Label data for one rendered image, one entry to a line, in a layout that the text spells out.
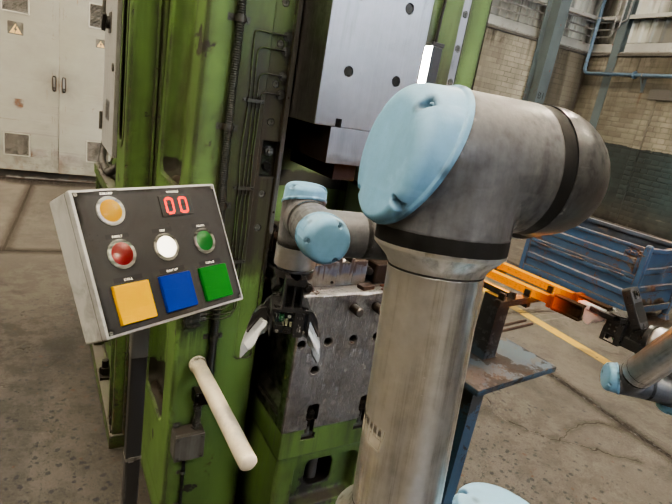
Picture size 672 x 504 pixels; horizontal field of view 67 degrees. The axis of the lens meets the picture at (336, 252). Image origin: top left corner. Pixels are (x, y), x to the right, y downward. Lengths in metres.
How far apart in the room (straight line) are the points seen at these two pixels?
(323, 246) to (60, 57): 5.88
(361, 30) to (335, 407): 1.08
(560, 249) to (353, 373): 3.89
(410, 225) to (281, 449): 1.30
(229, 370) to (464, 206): 1.33
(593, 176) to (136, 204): 0.85
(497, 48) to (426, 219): 9.11
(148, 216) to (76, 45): 5.46
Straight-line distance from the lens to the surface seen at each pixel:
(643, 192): 9.84
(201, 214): 1.18
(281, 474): 1.72
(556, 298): 1.55
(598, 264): 5.08
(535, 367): 1.76
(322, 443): 1.71
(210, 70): 1.37
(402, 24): 1.45
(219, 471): 1.88
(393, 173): 0.40
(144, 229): 1.08
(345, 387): 1.62
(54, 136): 6.57
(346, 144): 1.38
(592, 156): 0.47
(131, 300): 1.03
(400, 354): 0.44
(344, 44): 1.35
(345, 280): 1.50
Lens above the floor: 1.44
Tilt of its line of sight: 17 degrees down
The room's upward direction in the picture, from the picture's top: 10 degrees clockwise
